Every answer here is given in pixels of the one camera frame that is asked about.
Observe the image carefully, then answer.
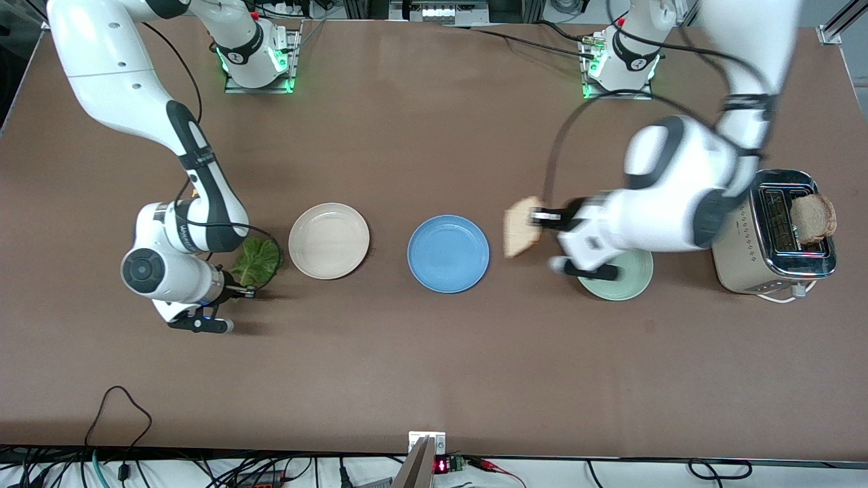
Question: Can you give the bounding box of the brown toast bread slice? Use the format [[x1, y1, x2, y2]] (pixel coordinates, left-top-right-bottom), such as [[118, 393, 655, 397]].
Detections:
[[503, 196, 544, 259], [789, 194, 837, 245]]

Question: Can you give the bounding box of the green lettuce leaf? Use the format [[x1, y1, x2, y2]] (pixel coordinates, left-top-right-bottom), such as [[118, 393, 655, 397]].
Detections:
[[230, 237, 283, 287]]

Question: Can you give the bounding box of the pale green round plate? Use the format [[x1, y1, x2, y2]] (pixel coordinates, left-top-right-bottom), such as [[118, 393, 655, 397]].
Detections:
[[576, 248, 654, 302]]

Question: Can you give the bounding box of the beige round plate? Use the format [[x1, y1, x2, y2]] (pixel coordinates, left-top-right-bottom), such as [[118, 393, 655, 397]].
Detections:
[[288, 203, 371, 281]]

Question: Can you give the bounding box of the blue round plate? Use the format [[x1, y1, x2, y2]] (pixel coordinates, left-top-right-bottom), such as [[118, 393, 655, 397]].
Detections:
[[407, 215, 490, 294]]

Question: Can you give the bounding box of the silver two-slot toaster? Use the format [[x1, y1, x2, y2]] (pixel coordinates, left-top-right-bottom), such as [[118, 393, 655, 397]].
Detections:
[[711, 169, 837, 296]]

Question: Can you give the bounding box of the grey lit electronics unit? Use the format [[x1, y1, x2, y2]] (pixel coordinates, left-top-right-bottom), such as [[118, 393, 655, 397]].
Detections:
[[389, 0, 490, 26]]

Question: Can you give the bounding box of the red and black lead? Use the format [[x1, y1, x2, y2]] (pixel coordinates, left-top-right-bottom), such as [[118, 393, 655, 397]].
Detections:
[[468, 457, 528, 488]]

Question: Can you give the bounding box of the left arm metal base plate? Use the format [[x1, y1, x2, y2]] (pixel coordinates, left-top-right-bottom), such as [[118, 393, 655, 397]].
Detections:
[[581, 37, 654, 101]]

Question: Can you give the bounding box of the thin black looped cable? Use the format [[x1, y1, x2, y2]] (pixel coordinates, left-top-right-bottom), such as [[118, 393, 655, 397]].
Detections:
[[84, 386, 153, 463]]

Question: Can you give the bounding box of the black table-top cable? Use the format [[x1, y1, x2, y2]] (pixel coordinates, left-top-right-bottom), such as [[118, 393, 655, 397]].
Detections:
[[441, 20, 601, 59]]

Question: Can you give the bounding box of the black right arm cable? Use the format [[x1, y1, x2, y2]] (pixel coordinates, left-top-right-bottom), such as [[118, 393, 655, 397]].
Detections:
[[141, 20, 284, 272]]

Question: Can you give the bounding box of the white toaster power cable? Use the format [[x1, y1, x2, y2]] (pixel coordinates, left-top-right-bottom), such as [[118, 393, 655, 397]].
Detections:
[[755, 281, 819, 304]]

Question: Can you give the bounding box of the grey metal camera mount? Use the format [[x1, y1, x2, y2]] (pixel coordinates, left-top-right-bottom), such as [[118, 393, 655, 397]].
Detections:
[[392, 431, 448, 488]]

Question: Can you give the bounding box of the black coiled floor cable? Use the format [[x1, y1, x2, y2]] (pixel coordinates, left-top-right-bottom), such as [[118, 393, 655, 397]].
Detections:
[[688, 458, 754, 481]]

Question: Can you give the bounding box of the aluminium corner frame bracket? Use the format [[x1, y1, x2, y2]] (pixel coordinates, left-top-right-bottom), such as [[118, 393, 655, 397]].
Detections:
[[816, 0, 868, 47]]

